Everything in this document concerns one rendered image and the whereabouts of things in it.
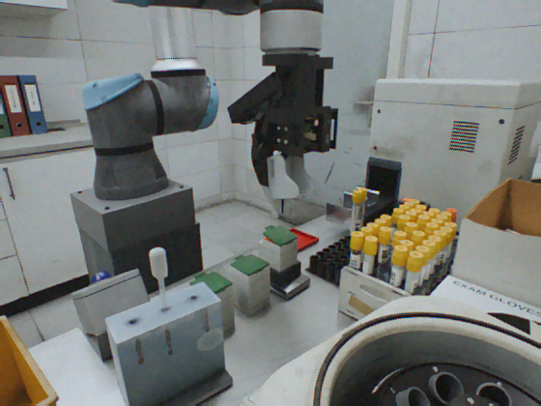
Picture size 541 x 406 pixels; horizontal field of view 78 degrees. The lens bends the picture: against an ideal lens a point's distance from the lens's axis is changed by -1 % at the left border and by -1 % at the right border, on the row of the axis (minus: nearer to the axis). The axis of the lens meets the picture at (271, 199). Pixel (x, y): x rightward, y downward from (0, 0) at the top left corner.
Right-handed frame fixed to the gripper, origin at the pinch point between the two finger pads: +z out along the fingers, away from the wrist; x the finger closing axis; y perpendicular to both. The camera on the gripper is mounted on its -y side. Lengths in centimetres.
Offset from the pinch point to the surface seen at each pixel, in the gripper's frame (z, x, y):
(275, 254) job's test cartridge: 7.0, -1.9, 1.5
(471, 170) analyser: -0.5, 38.3, 15.4
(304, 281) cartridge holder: 11.9, 1.4, 4.5
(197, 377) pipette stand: 11.3, -20.4, 8.1
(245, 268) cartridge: 6.5, -8.0, 1.8
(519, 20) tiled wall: -41, 170, -8
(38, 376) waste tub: 3.2, -32.6, 6.4
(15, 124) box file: 7, 1, -193
